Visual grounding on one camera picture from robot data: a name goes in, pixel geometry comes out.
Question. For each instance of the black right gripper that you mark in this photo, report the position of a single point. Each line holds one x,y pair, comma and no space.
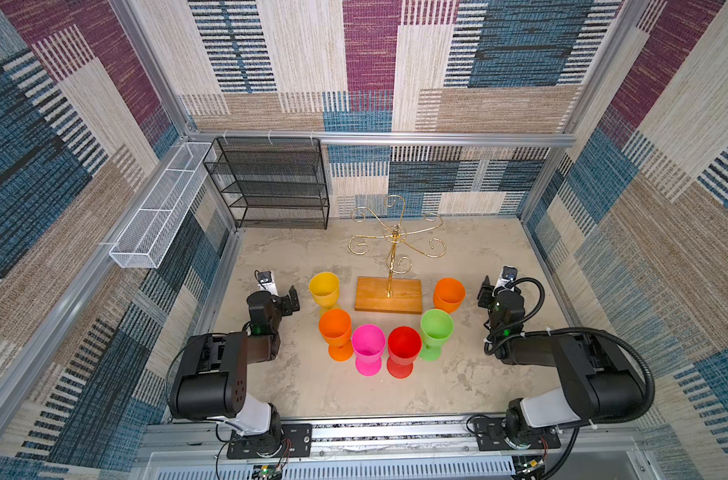
484,293

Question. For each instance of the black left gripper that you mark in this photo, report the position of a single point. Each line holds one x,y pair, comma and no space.
286,307

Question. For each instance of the yellow plastic wine glass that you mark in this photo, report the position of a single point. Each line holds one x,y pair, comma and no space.
325,289

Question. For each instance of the orange back wine glass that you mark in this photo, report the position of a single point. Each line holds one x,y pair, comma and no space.
449,294

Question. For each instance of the orange wine glass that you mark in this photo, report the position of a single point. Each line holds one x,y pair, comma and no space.
449,294
335,327

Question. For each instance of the orange front wine glass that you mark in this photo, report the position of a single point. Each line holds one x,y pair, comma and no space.
335,327

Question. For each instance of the green plastic wine glass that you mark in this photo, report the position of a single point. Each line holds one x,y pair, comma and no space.
436,327

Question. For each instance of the pink plastic wine glass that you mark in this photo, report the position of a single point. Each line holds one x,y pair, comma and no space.
368,343

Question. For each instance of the red plastic wine glass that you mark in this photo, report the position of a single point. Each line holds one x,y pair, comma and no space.
404,345

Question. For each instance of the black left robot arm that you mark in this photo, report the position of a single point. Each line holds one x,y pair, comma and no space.
211,380

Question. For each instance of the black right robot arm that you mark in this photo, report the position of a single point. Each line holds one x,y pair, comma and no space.
603,379

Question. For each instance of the black mesh shelf rack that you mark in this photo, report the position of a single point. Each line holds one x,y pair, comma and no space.
271,182

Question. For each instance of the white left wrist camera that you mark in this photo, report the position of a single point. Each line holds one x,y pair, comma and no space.
266,281

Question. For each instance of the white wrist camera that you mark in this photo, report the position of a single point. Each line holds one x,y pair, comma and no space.
266,281
508,274

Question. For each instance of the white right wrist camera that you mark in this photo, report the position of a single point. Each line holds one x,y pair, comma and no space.
508,274

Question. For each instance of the gold wire wine glass rack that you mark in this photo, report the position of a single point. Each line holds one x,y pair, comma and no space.
393,293

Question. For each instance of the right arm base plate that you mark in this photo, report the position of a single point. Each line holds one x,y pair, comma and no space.
499,434

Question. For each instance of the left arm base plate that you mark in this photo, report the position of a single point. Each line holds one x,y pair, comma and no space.
295,438

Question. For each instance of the white wire mesh basket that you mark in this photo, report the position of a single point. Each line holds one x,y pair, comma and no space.
147,238

